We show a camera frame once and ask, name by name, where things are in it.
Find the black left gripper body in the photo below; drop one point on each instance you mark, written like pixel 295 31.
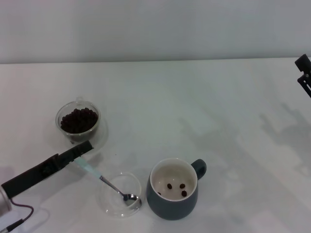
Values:
pixel 34 174

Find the coffee bean pile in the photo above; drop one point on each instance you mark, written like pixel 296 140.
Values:
pixel 79 121

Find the small clear glass dish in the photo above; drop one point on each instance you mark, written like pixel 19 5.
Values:
pixel 109 208

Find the clear glass cup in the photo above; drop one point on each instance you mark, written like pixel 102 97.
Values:
pixel 96 128

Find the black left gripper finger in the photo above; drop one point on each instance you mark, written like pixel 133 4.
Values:
pixel 75 153

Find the dark grey ceramic mug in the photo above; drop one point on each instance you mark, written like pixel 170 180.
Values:
pixel 167 208

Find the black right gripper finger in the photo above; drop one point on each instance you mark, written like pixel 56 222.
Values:
pixel 306 77

